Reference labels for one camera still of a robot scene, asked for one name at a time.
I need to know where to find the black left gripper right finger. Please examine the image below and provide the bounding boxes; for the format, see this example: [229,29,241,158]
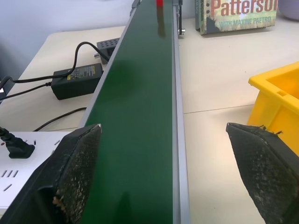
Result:
[225,122,299,224]

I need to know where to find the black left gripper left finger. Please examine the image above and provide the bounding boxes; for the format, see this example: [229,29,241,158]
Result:
[0,123,103,224]

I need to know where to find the green conveyor belt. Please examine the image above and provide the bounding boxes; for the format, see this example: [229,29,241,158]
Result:
[77,0,191,224]

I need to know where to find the white power strip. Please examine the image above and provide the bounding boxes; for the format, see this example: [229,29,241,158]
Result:
[0,131,72,208]

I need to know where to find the black power plug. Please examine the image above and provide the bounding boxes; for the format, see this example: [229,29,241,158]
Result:
[0,126,36,160]

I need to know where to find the yellow plastic bin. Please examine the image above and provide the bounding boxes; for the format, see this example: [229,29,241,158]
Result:
[246,61,299,156]

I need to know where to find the black power adapter brick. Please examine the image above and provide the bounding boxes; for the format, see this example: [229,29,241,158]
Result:
[50,63,104,100]

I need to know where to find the grey perforated motor block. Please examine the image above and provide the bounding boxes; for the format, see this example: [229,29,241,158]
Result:
[93,38,121,63]

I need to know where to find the Patterson paperback book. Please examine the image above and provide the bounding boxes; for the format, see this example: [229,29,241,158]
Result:
[194,0,278,35]

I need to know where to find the lavender round object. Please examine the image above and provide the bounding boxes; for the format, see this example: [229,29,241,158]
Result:
[276,0,299,21]

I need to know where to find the black power cord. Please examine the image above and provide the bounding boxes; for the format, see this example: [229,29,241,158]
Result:
[33,107,87,132]

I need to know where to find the black adapter cable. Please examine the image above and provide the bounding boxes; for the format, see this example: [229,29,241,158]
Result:
[0,41,103,84]

